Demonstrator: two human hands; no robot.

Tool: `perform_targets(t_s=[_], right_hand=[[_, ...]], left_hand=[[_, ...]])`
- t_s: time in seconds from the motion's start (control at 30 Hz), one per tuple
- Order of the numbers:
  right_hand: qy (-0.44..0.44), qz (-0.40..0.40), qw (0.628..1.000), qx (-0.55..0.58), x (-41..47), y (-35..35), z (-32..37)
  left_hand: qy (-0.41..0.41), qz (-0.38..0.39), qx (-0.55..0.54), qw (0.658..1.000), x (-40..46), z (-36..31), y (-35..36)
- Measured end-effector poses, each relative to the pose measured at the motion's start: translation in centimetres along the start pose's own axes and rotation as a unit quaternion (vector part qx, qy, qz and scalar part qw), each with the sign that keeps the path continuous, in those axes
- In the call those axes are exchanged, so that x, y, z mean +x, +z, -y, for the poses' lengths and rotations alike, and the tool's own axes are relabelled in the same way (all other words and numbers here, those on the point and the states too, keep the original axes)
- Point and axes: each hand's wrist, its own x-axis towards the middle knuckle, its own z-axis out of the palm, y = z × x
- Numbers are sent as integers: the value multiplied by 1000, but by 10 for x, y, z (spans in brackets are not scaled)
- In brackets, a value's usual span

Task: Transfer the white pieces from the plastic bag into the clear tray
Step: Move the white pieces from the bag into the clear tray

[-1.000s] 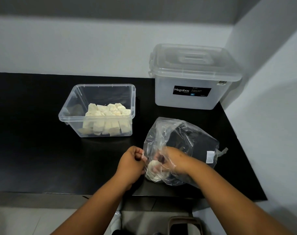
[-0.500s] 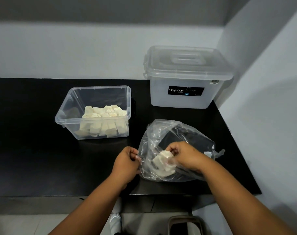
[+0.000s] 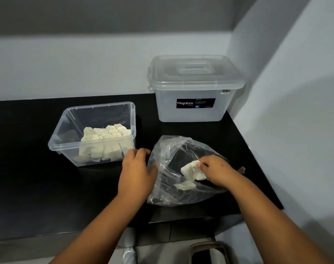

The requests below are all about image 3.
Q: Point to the clear plastic bag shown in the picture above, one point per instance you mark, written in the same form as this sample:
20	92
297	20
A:
167	151

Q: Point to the person's right forearm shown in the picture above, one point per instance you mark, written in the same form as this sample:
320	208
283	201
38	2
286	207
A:
271	225

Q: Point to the person's left hand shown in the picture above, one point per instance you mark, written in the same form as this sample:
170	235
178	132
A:
135	175

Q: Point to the dark cabinet front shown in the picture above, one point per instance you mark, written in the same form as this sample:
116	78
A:
183	230

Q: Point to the large translucent storage container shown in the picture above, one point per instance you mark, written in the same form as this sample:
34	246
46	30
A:
167	114

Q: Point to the brown rimmed bin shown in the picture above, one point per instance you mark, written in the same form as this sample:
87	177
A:
191	254

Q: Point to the person's left forearm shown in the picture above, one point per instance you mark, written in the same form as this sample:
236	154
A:
101	233

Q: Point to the small clear bin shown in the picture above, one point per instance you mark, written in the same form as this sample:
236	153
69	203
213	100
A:
59	145

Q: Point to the silver metal object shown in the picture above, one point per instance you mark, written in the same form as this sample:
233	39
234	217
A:
129	257

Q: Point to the group of white paper pouches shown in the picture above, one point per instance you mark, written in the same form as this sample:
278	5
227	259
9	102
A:
101	147

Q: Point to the white rounded object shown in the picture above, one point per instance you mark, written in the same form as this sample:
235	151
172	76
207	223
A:
217	258

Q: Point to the person's right hand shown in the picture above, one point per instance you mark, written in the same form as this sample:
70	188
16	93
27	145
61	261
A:
217	171

